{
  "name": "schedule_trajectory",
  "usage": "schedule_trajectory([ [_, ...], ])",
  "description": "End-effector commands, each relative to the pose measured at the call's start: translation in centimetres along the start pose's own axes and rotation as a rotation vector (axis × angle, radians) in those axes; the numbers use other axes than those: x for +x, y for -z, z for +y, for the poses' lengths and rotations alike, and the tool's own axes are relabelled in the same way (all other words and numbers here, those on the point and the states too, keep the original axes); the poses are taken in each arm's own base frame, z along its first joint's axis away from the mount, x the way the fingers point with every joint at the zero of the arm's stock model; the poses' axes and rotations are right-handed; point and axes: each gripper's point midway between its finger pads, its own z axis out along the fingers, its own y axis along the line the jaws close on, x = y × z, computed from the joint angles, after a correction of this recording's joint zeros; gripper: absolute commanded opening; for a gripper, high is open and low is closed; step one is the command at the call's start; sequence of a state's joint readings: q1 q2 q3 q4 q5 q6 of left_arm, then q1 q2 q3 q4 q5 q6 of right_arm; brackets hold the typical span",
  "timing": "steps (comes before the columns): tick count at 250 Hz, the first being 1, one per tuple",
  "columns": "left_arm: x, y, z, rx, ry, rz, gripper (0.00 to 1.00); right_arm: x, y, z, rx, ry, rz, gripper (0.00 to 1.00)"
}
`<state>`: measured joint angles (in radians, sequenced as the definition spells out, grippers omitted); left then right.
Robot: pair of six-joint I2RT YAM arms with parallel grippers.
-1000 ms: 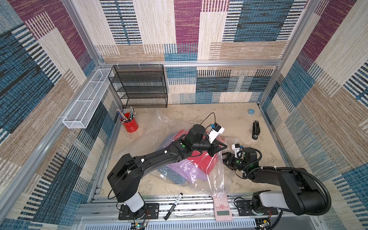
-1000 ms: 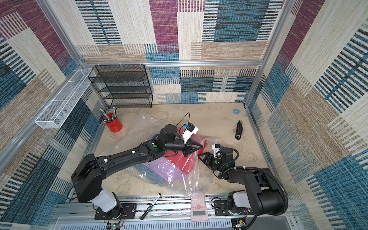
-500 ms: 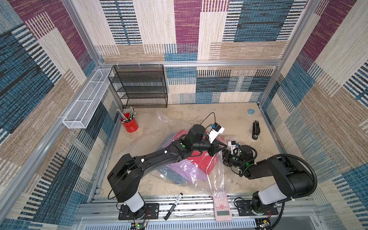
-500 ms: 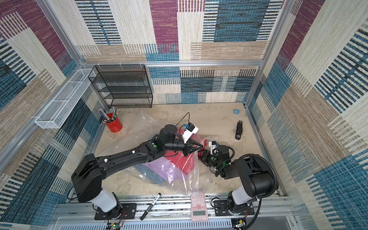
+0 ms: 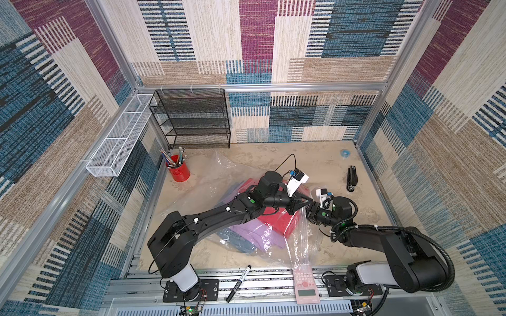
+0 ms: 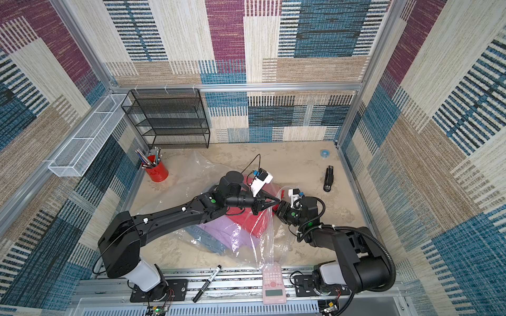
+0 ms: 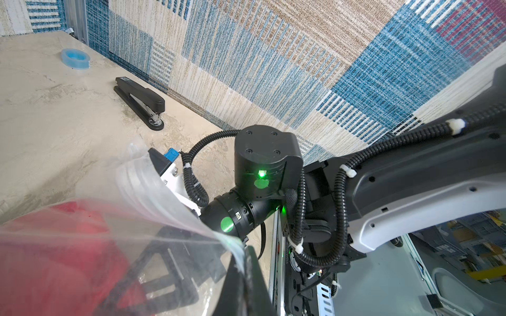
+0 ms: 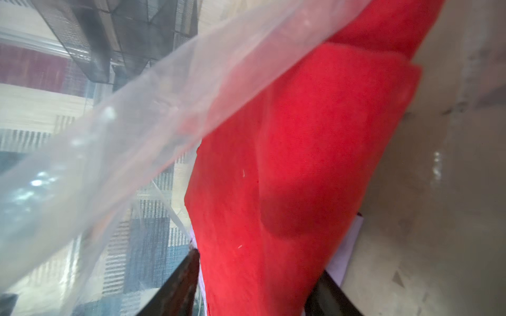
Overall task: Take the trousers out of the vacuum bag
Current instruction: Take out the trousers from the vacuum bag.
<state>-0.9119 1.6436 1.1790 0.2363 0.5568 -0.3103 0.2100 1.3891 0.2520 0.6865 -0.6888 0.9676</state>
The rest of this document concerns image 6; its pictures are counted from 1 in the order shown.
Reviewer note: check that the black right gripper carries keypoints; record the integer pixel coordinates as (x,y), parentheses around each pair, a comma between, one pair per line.
(285,209)

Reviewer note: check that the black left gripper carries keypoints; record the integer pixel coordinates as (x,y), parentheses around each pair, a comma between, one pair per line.
(260,203)

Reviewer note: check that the red trousers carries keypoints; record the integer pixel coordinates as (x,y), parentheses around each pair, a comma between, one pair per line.
(253,224)

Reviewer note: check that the clear plastic vacuum bag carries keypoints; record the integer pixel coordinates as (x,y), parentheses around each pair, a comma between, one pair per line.
(190,175)

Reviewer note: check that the lilac trousers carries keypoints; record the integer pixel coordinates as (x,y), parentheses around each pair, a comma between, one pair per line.
(233,236)

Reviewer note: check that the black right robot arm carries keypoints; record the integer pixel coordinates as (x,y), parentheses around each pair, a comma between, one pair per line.
(364,261)

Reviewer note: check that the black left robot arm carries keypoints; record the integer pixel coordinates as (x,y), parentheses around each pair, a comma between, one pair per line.
(122,241)

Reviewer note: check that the grey-blue folded trousers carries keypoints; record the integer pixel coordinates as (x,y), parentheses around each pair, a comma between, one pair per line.
(199,237)

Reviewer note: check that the small black device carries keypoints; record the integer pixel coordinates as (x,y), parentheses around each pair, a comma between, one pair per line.
(329,178)

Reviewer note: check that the pink calculator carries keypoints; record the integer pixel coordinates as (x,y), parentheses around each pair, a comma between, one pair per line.
(273,288)

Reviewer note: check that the black marker pen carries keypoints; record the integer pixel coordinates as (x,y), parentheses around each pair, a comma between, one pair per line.
(206,284)

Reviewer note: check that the red pen cup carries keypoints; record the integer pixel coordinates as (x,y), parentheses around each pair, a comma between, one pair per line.
(159,173)

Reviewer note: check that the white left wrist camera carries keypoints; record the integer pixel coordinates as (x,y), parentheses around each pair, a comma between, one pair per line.
(261,177)

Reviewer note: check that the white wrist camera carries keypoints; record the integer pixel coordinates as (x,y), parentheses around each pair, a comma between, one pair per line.
(295,195)
(261,177)

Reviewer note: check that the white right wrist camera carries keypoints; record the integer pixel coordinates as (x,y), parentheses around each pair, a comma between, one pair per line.
(295,195)

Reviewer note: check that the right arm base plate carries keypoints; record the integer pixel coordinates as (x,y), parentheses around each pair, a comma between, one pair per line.
(304,287)

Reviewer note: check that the black wire mesh shelf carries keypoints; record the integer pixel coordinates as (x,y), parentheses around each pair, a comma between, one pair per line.
(168,118)

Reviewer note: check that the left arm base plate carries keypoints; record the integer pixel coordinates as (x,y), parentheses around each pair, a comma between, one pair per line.
(172,290)

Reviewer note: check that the white wire mesh basket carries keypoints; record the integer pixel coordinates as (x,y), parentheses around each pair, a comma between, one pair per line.
(75,158)

